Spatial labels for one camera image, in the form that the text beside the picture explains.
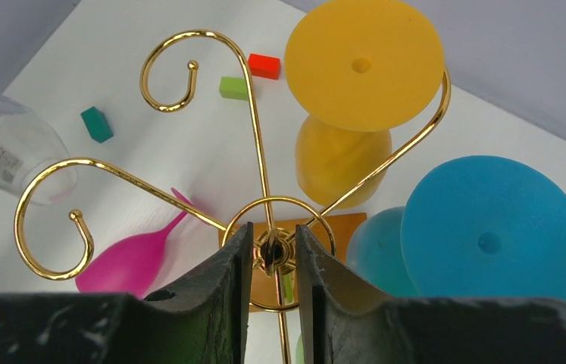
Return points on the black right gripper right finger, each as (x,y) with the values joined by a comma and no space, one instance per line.
(345,319)

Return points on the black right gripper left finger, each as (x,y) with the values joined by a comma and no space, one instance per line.
(201,317)

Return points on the green plastic wine glass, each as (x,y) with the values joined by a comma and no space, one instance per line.
(289,298)

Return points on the clear tall wine glass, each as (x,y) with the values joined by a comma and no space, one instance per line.
(28,145)

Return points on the gold wire glass rack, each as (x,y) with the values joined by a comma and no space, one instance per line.
(257,150)

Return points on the pink plastic wine glass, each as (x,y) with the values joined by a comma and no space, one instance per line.
(130,265)

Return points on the blue plastic wine glass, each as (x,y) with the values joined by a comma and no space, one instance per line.
(475,226)

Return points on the yellow plastic wine glass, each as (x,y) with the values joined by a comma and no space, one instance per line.
(372,77)

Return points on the teal toy block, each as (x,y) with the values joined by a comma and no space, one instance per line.
(96,124)

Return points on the light green toy block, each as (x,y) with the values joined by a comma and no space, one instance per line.
(233,88)

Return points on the orange red toy block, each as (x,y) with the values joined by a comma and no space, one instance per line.
(264,66)

